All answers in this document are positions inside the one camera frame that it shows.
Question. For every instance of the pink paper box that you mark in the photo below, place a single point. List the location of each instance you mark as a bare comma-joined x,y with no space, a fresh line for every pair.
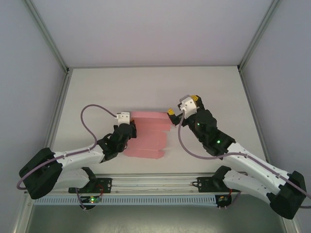
148,136

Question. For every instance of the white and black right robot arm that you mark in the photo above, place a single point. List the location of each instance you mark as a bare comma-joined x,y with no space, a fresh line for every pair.
252,162

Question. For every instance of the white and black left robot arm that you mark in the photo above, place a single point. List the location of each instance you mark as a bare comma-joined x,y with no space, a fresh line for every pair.
73,160

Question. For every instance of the left circuit board green light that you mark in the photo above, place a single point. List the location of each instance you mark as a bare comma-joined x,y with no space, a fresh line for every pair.
92,200

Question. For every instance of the right circuit board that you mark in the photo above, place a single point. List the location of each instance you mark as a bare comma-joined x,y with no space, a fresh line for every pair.
223,199

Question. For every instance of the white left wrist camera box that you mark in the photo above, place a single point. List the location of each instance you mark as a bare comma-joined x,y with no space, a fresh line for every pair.
124,117

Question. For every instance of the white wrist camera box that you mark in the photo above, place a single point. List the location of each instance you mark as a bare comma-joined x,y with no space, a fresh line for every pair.
124,117
188,106

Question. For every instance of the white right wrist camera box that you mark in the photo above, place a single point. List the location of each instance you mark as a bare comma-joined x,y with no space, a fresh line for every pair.
188,106

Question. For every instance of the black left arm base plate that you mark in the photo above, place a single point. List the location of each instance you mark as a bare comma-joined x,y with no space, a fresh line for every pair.
107,182

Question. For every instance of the aluminium mounting rail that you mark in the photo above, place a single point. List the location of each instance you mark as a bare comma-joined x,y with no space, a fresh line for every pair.
155,182

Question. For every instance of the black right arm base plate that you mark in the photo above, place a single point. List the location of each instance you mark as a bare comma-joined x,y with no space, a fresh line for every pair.
202,185

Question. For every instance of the aluminium frame post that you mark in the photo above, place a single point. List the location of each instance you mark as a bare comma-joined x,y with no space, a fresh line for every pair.
49,36
257,36

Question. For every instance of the aluminium lower frame strut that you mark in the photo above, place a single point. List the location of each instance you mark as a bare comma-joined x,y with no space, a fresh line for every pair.
24,216
291,227

